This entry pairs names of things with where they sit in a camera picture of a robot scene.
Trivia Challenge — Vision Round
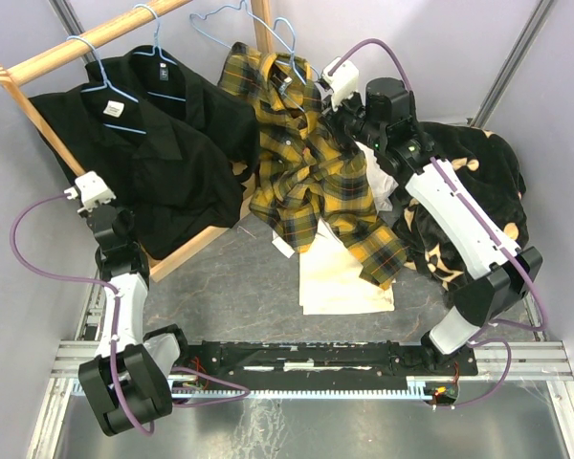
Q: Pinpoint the white cable duct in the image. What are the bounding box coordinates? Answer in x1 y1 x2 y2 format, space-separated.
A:
74 376 455 399

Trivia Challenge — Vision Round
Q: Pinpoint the white shirt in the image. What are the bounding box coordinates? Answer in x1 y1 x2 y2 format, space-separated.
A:
272 142 398 258

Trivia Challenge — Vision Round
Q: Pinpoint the black shirt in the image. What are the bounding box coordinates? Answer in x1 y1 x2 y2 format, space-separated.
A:
85 45 260 183
31 85 243 259

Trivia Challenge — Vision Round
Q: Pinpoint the wooden clothes rack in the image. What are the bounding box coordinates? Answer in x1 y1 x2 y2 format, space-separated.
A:
0 1 254 280

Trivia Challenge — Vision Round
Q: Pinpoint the rear black shirt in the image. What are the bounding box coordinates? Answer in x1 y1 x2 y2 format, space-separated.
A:
85 45 260 183

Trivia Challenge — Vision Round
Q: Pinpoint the empty blue wire hanger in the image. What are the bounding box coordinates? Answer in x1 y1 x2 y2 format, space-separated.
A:
188 0 277 53

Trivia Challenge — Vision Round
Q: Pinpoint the cream folded cloth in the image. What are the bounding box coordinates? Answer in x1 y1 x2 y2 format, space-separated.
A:
299 221 395 316

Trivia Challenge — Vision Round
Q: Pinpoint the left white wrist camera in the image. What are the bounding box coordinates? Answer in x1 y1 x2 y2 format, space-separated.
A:
64 171 116 216

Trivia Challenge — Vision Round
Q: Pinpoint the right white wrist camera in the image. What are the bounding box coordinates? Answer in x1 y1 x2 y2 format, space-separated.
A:
318 57 360 111

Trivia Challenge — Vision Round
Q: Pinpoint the blue hanger front shirt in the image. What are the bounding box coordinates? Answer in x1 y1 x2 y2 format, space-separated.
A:
66 34 140 119

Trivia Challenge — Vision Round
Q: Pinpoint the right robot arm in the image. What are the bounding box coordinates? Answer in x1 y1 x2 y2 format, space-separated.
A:
323 77 542 374

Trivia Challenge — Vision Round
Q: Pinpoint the blue hanger rear shirt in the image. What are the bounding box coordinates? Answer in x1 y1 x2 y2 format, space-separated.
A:
133 3 187 103

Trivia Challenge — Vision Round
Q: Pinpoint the black floral blanket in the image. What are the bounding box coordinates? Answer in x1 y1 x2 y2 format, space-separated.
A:
392 121 530 292

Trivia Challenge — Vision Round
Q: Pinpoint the yellow plaid shirt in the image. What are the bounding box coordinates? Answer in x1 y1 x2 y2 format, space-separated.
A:
219 42 407 290

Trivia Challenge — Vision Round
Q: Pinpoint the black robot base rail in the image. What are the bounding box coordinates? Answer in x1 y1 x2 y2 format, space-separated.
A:
180 341 478 391

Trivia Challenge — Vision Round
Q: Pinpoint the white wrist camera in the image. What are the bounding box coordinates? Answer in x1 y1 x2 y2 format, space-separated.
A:
318 57 360 111
64 171 116 216

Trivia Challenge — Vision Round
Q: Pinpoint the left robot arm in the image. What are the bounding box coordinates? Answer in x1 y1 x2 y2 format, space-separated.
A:
78 204 192 436

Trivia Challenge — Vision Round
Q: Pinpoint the blue hanger shirt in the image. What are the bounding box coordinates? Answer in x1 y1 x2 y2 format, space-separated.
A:
66 34 140 119
133 3 187 103

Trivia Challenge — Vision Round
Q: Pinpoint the front black shirt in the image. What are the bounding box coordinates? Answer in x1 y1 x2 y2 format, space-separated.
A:
31 85 243 259

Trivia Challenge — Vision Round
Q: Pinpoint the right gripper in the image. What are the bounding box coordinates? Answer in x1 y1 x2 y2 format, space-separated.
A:
320 85 386 151

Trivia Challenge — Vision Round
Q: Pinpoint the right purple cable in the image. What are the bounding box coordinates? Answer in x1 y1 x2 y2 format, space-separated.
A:
325 38 550 410

